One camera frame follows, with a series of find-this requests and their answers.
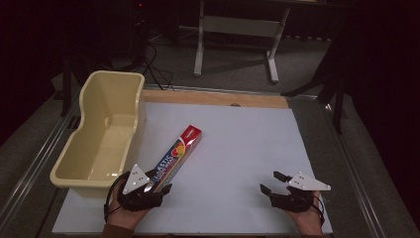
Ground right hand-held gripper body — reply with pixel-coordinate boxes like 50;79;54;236
268;171;332;213

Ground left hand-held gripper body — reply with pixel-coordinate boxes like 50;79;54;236
117;163;166;213

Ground long red blue wrap box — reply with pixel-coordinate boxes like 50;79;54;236
149;124;203;193

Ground cream plastic bin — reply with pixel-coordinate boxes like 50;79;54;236
49;69;147;199

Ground person's left hand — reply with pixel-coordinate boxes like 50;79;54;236
106;188;152;231

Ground person's right hand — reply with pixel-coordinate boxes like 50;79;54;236
286;190;327;237

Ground white table mat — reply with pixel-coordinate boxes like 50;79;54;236
52;101;334;236

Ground black tripod stand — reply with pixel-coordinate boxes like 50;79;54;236
280;39;352;135

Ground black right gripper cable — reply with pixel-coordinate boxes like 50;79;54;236
310;193;327;227

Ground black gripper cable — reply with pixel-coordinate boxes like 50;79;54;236
103;171;132;223
310;193;327;227

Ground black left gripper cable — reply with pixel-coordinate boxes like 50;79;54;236
103;171;132;223

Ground metal rail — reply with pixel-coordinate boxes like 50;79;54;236
0;98;82;232
320;101;388;238

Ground black floor cables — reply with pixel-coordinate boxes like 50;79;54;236
141;42;176;91

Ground white metal table frame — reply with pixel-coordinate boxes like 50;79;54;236
193;0;292;84

